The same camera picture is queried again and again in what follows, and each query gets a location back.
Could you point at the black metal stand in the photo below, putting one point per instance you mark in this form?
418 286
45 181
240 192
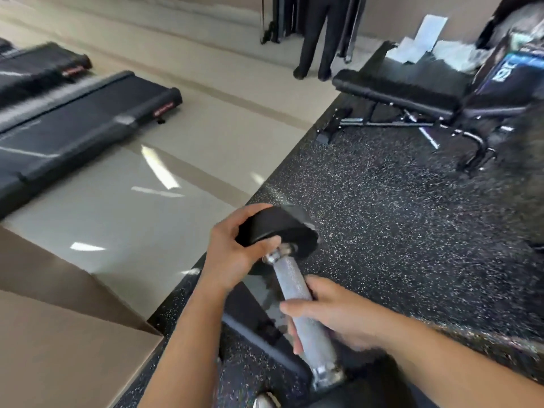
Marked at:
352 25

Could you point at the white folded paper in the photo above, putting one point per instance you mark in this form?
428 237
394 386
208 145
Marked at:
406 50

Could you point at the white paper sheet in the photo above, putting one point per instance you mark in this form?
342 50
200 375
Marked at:
430 33

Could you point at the person's left hand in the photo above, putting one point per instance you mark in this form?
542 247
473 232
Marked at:
223 254

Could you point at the black metal rack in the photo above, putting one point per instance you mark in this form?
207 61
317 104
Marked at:
280 16

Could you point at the black treadmill with red label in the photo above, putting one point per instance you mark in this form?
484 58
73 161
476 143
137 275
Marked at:
38 67

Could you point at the person's grey shoe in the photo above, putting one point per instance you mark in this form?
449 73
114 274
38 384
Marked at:
267 401

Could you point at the person's right hand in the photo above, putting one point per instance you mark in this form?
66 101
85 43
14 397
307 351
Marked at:
344 316

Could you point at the person's left forearm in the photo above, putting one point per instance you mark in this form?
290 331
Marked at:
191 352

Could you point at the brown cardboard box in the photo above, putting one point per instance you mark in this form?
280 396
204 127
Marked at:
55 335

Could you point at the person's left thumb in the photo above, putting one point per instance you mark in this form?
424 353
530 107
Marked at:
264 247

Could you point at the black padded weight bench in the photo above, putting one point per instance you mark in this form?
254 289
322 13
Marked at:
395 91

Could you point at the person's right forearm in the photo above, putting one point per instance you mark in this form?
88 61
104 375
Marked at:
450 365

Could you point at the person's right thumb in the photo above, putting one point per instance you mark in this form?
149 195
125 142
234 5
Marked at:
299 311

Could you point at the black box with blue print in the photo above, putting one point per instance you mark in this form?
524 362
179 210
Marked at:
510 72

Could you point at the large black treadmill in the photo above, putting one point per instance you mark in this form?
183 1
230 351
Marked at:
76 131

